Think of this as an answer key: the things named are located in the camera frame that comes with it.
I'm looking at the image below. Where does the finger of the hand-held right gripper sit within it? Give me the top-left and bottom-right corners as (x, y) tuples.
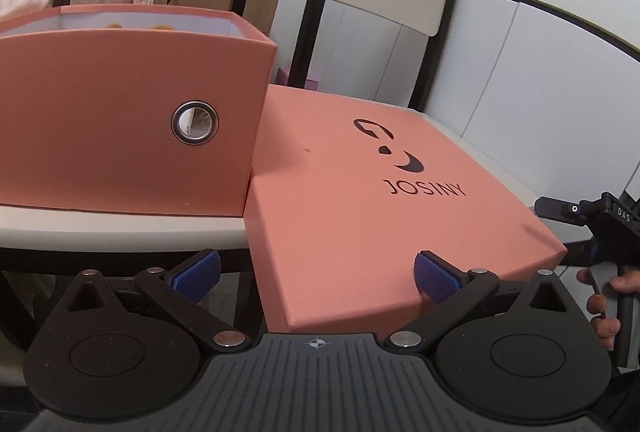
(564, 236), (602, 269)
(534, 196), (601, 227)

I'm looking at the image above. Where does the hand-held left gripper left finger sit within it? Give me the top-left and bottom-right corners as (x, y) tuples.
(65, 248), (251, 353)

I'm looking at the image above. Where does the orange cardboard box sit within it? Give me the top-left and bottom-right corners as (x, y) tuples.
(0, 4), (279, 218)

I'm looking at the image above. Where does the person's right hand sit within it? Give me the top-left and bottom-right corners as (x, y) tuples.
(577, 268), (640, 353)

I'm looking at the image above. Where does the orange box lid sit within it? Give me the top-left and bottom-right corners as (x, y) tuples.
(245, 84), (569, 338)

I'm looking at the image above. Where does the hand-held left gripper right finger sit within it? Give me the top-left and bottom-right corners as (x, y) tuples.
(385, 249), (581, 353)

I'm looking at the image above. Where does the pink box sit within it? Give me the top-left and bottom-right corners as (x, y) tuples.
(276, 66), (321, 92)

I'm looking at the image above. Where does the brown bear plush toy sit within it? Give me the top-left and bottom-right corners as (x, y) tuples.
(102, 22), (176, 32)

